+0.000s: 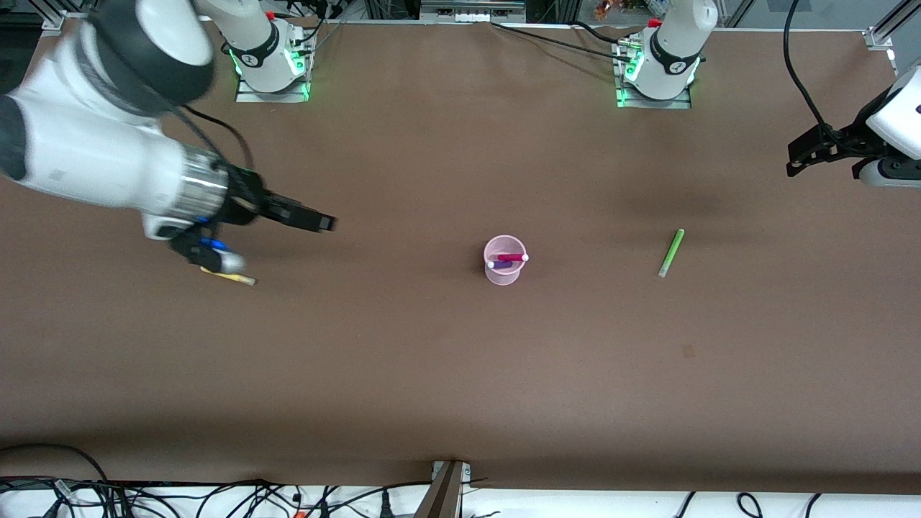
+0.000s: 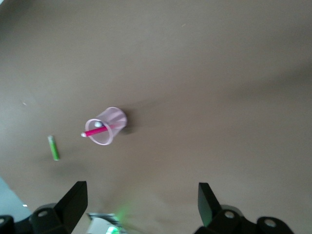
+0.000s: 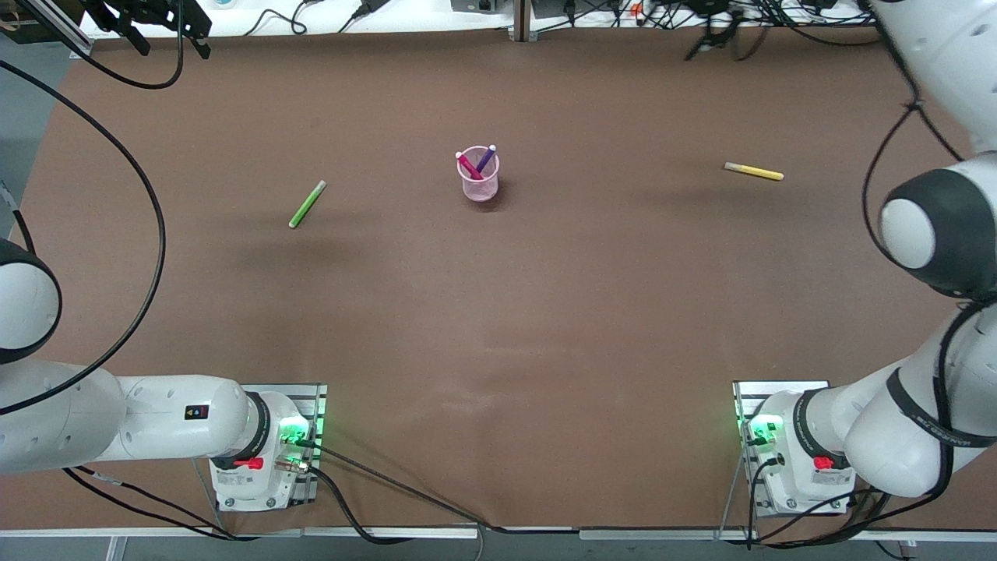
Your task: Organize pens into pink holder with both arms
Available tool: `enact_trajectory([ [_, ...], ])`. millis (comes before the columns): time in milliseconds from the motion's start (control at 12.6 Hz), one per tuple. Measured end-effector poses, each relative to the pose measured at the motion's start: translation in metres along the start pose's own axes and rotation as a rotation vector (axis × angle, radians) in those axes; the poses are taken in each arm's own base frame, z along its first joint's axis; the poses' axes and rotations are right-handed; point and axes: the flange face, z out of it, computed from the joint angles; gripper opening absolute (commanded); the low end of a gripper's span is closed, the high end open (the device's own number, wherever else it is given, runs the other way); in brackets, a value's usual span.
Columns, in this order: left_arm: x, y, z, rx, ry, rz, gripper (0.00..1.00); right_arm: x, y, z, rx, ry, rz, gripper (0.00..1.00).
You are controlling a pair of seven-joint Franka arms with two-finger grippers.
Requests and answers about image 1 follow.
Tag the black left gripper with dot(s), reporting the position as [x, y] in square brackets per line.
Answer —
[846, 139]

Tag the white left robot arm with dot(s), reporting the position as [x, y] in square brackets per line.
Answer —
[669, 50]

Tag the silver network switch box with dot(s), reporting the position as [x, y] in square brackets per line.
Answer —
[471, 10]

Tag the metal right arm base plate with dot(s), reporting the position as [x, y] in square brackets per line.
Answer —
[252, 96]

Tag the metal table edge bracket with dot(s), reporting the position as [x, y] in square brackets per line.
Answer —
[445, 493]

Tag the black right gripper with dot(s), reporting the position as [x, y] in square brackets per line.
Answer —
[245, 196]

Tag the pink highlighter pen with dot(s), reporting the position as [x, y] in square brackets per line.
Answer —
[512, 257]

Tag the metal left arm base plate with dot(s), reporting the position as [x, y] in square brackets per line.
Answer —
[647, 103]

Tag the yellow highlighter pen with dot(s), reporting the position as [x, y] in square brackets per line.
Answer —
[241, 278]

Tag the aluminium frame corner profile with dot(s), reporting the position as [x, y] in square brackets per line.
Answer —
[888, 29]
[54, 21]

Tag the purple highlighter pen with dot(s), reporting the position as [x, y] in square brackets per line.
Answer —
[500, 265]

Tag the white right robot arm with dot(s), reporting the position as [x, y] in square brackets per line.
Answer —
[86, 151]

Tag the green highlighter pen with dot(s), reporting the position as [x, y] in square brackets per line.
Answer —
[671, 253]

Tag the pink plastic cup holder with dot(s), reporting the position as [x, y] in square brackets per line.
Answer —
[505, 277]

